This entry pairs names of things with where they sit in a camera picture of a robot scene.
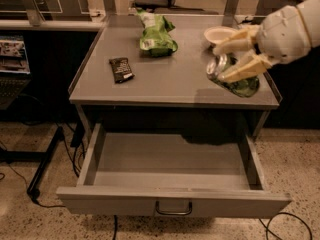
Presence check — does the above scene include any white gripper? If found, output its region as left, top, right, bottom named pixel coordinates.
left=213, top=6, right=312, bottom=83

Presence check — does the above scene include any green soda can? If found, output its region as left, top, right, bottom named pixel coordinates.
left=206, top=54, right=260, bottom=98

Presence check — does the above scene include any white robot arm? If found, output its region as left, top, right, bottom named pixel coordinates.
left=213, top=0, right=320, bottom=83

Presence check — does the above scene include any grey open drawer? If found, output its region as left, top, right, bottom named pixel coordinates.
left=57, top=124, right=291, bottom=218

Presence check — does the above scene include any white paper bowl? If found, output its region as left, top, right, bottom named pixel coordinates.
left=202, top=26, right=236, bottom=47

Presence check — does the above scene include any green chip bag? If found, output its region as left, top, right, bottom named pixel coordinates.
left=137, top=10, right=178, bottom=57

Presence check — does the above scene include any dark brown snack bar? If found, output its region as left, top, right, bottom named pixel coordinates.
left=109, top=57, right=134, bottom=84

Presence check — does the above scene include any grey cabinet table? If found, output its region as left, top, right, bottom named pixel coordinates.
left=69, top=14, right=279, bottom=115

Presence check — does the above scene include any black desk leg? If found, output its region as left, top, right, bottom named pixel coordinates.
left=0, top=127, right=64, bottom=201

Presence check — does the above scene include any left background desk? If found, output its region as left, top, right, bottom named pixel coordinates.
left=0, top=0, right=105, bottom=31

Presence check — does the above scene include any laptop computer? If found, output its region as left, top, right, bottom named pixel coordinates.
left=0, top=34, right=31, bottom=110

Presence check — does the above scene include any black floor cable right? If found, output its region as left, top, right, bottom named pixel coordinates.
left=258, top=211, right=314, bottom=240

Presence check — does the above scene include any black floor cable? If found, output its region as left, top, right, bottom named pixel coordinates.
left=0, top=120, right=118, bottom=240
left=258, top=211, right=314, bottom=240

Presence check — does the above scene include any metal drawer handle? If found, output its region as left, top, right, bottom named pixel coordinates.
left=155, top=200, right=193, bottom=216

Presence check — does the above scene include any black floor cable left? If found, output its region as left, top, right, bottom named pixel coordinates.
left=0, top=120, right=118, bottom=240

